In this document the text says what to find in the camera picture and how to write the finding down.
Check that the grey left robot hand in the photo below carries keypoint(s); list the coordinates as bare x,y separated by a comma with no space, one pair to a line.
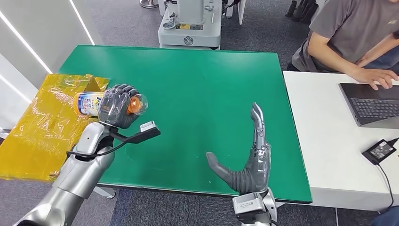
113,107

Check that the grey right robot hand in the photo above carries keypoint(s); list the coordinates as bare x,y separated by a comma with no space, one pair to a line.
257,168

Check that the orange bottle with clear cap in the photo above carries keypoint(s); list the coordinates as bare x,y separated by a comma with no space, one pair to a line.
87,103

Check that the person's left forearm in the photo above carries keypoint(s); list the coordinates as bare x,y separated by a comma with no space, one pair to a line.
378,51

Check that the person's right forearm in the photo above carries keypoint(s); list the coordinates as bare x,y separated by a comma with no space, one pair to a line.
332,57

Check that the yellow tape-wrapped cardboard box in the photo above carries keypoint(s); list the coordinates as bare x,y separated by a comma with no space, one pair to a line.
37,140

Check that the white table foot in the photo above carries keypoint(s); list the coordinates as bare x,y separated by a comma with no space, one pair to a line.
106,192

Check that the grey white machine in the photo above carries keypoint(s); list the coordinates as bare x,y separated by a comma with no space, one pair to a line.
190,29

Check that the chrome stand base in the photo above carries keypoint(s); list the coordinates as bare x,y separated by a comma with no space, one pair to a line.
149,3

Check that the black power adapter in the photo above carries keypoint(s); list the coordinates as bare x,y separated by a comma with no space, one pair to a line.
378,152

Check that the dark grey laptop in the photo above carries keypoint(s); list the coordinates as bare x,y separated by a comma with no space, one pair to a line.
374,106

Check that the dark blue cloth item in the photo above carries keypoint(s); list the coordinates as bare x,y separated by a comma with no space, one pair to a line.
388,218

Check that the person's right hand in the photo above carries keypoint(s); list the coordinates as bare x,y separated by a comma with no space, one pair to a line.
377,78

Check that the black objects on floor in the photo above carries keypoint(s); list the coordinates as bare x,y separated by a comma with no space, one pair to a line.
304,11

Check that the person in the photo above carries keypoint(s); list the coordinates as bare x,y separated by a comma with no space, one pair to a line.
349,28

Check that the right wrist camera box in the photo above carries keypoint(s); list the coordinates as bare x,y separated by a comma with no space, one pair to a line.
247,206

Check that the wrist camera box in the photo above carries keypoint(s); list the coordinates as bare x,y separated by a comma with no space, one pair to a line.
247,206
146,135

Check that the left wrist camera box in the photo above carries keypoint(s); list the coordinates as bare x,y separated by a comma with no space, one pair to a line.
146,135

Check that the white frame posts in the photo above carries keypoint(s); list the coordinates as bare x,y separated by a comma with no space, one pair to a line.
240,11

